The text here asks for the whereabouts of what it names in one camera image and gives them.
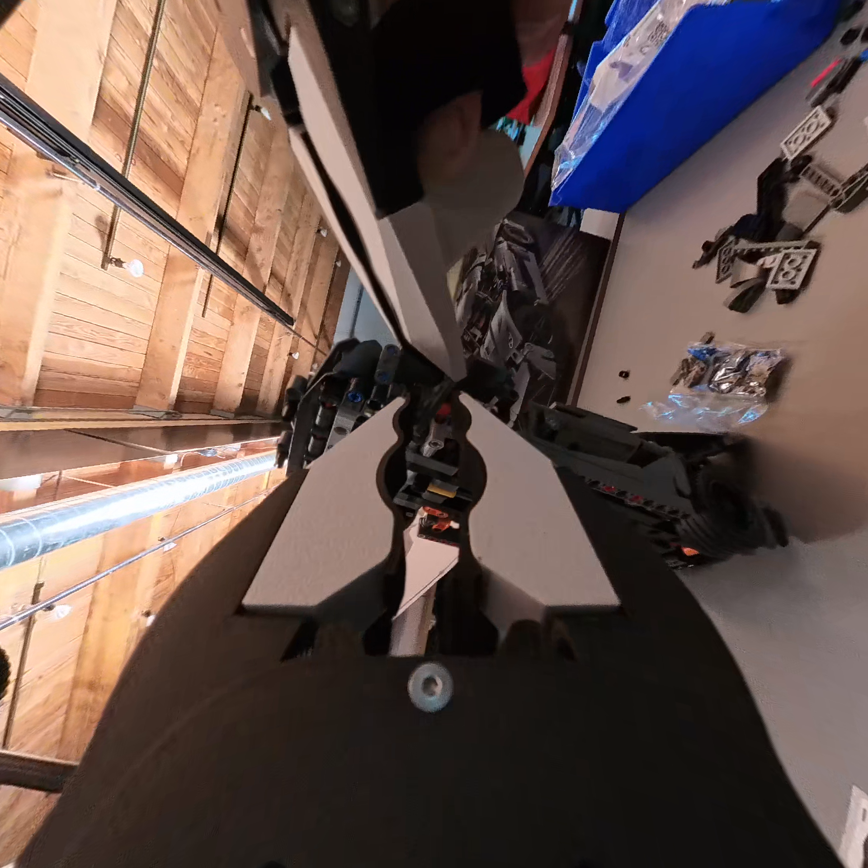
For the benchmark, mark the dark lego set box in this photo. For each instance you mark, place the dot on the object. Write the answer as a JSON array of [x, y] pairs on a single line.
[[522, 298]]

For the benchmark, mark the pile of lego pieces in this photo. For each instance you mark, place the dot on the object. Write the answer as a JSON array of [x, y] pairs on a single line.
[[786, 268]]

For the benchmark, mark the white track spotlight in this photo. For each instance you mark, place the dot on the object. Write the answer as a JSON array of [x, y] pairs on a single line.
[[135, 268], [59, 611]]

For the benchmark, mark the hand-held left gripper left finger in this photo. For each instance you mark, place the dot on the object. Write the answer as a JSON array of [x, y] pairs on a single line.
[[319, 536]]

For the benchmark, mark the red bag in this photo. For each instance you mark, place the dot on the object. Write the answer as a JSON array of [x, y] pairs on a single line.
[[536, 91]]

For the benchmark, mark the blue plastic bin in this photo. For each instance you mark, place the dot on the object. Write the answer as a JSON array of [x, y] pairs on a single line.
[[692, 115]]

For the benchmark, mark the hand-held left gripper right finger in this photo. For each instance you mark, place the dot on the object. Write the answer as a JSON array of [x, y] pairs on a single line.
[[542, 536]]

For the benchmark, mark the clear plastic bag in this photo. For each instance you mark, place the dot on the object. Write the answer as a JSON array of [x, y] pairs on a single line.
[[610, 81]]

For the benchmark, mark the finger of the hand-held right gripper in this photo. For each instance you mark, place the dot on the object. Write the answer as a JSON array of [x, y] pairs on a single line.
[[424, 285], [325, 135]]

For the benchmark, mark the silver ventilation duct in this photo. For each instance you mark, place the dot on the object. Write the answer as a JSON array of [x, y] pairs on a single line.
[[135, 505]]

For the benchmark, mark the lego car chassis model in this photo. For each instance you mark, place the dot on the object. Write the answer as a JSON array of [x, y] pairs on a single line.
[[610, 447]]

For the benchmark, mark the clear bag of lego pieces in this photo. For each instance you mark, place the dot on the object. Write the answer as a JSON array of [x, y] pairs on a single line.
[[732, 369]]

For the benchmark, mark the person's right hand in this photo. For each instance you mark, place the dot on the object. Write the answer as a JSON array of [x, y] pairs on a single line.
[[451, 139]]

